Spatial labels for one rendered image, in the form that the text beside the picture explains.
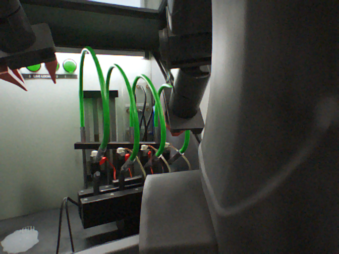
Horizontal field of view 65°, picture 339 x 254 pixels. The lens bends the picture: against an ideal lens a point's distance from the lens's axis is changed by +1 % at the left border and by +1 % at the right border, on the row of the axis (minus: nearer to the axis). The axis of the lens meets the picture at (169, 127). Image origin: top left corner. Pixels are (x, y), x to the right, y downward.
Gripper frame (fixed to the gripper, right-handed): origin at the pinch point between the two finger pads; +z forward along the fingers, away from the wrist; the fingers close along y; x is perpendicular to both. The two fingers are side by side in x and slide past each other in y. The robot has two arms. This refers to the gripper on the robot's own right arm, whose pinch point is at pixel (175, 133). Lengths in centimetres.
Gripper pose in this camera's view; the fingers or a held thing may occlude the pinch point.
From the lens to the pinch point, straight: 58.2
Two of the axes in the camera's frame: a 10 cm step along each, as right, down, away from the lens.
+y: -1.6, -8.1, 5.6
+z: -1.5, 5.8, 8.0
